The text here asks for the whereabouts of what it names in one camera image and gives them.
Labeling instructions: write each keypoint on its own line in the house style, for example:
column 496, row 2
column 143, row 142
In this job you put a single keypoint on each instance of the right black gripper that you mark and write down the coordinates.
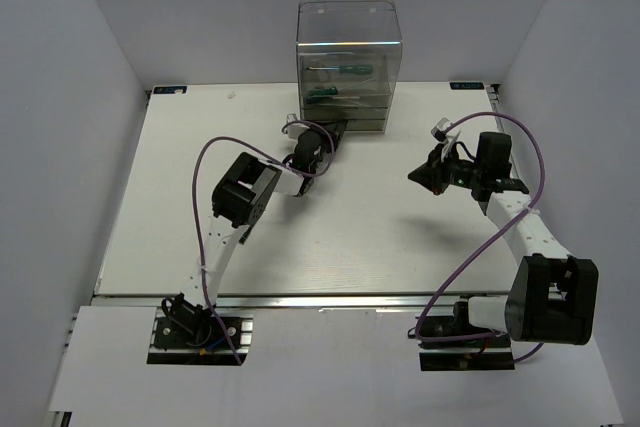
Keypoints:
column 431, row 173

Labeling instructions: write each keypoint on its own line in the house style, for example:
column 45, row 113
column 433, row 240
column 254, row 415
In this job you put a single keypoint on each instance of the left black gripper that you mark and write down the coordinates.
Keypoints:
column 335, row 129

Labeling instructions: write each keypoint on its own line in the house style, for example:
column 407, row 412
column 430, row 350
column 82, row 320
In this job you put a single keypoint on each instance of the long green handle screwdriver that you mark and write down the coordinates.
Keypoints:
column 319, row 94

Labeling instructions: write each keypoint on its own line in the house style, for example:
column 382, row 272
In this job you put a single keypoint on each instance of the short green handle screwdriver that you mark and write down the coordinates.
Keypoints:
column 358, row 70

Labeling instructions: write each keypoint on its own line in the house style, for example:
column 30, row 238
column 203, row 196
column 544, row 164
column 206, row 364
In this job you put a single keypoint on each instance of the clear plastic drawer cabinet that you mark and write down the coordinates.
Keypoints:
column 348, row 56

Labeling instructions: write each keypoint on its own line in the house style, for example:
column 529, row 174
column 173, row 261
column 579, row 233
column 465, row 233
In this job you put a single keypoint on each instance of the small black green screwdriver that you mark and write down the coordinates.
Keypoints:
column 245, row 235

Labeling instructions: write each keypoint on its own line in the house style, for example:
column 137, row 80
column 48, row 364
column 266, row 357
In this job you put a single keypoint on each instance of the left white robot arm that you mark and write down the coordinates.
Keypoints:
column 239, row 200

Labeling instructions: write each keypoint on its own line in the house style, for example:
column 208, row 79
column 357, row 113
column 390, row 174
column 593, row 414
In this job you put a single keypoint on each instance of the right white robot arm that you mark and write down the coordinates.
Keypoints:
column 553, row 295

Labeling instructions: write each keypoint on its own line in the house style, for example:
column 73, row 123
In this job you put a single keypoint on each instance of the blue label right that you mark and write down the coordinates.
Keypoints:
column 466, row 85

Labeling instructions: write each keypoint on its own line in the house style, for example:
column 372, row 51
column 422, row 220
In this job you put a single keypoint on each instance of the blue label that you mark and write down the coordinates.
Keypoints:
column 466, row 85
column 169, row 90

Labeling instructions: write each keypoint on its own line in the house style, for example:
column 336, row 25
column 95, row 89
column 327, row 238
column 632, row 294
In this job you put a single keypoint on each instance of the blue label left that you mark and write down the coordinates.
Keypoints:
column 169, row 90

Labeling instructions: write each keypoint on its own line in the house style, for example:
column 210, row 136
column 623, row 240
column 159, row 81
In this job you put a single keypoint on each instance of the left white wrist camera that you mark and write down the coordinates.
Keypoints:
column 293, row 127

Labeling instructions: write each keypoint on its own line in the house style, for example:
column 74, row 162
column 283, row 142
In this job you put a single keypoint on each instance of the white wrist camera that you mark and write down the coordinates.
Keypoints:
column 293, row 127
column 447, row 132

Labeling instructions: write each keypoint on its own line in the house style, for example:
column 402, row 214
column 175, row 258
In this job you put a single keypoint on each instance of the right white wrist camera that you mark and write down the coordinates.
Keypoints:
column 447, row 132

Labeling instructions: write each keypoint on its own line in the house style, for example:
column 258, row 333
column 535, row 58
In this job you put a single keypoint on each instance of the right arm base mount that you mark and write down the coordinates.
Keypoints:
column 460, row 342

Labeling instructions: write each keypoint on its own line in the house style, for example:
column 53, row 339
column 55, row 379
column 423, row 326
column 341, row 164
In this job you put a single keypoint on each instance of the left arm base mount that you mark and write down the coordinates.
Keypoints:
column 183, row 334

